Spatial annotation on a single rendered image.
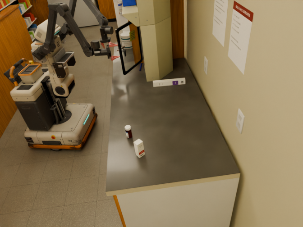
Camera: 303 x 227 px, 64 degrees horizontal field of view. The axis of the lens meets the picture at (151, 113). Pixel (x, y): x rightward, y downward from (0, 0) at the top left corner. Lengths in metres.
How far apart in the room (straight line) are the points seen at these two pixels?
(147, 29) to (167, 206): 1.23
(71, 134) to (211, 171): 1.81
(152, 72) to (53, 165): 1.57
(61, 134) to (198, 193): 1.83
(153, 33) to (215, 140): 0.92
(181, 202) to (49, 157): 1.95
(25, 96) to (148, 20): 1.48
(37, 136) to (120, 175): 1.78
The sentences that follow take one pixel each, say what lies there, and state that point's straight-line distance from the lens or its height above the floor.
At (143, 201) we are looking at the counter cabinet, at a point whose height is 0.81.
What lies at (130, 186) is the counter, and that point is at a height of 0.94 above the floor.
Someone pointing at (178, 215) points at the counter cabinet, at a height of 0.62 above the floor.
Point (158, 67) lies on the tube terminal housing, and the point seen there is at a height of 1.06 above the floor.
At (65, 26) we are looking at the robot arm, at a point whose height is 1.28.
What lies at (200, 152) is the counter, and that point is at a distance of 1.43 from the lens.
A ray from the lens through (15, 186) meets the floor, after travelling 2.95.
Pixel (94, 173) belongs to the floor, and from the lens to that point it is 2.67.
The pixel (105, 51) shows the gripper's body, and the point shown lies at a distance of 2.10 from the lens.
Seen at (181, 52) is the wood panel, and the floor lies 1.00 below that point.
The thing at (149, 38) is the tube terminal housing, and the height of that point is 1.31.
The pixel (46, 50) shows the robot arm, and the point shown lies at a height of 1.23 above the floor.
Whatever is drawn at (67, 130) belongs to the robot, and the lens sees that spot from 2.84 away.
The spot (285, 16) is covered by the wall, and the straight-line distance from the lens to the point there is 0.91.
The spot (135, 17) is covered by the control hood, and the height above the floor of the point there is 1.48.
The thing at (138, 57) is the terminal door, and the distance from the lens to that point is 2.25.
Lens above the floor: 1.99
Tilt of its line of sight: 38 degrees down
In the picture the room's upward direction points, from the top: 7 degrees counter-clockwise
